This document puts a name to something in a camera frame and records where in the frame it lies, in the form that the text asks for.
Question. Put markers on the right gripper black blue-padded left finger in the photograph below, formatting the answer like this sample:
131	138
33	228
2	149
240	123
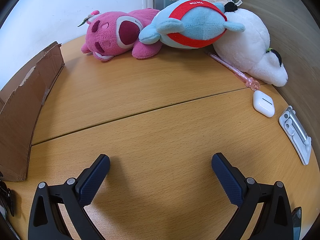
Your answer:
46	220

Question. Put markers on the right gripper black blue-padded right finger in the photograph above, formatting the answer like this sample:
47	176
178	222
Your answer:
274	221

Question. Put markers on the black sunglasses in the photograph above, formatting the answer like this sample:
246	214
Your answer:
297	222

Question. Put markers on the white earbuds case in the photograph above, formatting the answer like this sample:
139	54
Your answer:
263	104

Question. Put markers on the brown cardboard box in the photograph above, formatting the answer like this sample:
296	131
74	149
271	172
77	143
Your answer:
21	101

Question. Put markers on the pink transparent pen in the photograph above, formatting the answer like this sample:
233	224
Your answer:
248	81

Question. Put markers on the white seal plush toy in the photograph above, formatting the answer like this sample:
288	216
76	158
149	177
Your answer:
249	51

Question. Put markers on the pink bear plush toy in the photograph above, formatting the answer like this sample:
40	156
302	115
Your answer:
113	33

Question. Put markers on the blue red whale plush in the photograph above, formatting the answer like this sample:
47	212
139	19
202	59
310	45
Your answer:
189	24

